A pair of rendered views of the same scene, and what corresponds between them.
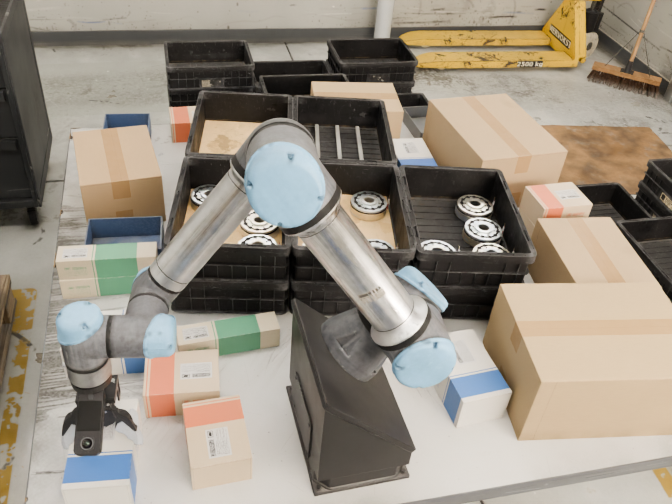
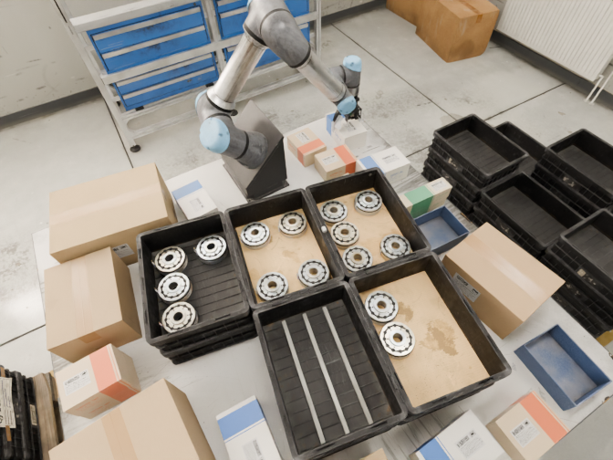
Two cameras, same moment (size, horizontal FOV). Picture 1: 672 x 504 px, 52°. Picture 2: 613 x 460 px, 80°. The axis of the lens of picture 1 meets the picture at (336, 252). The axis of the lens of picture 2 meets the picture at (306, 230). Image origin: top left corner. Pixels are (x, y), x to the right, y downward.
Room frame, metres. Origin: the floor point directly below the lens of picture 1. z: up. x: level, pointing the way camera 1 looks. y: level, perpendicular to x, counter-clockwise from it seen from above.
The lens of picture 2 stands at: (2.14, -0.06, 1.93)
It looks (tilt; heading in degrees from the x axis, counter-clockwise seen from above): 55 degrees down; 169
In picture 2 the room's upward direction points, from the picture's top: 3 degrees counter-clockwise
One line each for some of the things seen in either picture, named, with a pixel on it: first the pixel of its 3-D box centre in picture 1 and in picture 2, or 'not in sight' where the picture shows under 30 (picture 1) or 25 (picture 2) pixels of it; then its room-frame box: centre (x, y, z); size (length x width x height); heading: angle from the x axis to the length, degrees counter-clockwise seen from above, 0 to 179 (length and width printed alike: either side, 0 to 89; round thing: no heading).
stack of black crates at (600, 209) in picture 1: (603, 232); not in sight; (2.41, -1.13, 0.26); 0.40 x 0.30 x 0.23; 17
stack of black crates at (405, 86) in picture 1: (367, 91); not in sight; (3.29, -0.08, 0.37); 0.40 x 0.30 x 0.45; 107
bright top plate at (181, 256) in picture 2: (491, 255); (170, 258); (1.40, -0.40, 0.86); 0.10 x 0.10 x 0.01
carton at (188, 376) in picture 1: (182, 382); (336, 163); (0.99, 0.31, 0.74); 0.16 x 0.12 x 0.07; 103
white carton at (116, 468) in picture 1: (105, 454); (345, 130); (0.78, 0.42, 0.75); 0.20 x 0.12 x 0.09; 11
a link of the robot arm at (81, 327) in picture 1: (84, 336); (351, 71); (0.80, 0.42, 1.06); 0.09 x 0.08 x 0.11; 99
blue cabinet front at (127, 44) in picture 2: not in sight; (161, 58); (-0.41, -0.51, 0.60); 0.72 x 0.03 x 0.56; 107
